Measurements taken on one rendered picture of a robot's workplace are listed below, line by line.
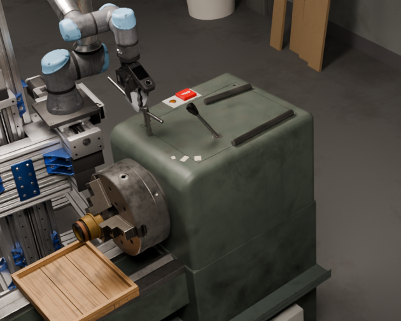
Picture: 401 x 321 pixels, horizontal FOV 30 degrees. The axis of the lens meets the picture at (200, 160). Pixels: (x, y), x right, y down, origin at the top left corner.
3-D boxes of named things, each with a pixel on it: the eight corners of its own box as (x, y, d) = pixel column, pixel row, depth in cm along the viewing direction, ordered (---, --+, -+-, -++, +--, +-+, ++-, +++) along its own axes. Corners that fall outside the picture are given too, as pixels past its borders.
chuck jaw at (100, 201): (114, 203, 256) (100, 172, 255) (120, 202, 252) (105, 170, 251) (87, 217, 251) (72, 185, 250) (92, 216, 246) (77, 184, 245)
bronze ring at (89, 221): (91, 204, 251) (67, 216, 247) (105, 216, 244) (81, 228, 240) (96, 226, 256) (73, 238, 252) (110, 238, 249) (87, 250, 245)
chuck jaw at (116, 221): (125, 208, 251) (144, 222, 242) (127, 220, 253) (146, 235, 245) (97, 223, 245) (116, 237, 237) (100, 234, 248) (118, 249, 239)
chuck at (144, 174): (120, 204, 278) (117, 141, 257) (170, 256, 260) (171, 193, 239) (112, 207, 276) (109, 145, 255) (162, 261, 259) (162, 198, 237)
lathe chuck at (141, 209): (112, 207, 276) (109, 145, 255) (162, 261, 259) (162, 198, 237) (92, 218, 272) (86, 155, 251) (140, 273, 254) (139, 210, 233)
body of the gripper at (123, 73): (135, 78, 259) (130, 46, 253) (149, 86, 253) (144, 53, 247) (116, 85, 256) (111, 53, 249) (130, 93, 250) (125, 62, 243)
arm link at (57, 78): (42, 83, 301) (35, 53, 293) (73, 74, 305) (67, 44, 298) (51, 95, 291) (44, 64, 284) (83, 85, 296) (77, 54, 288)
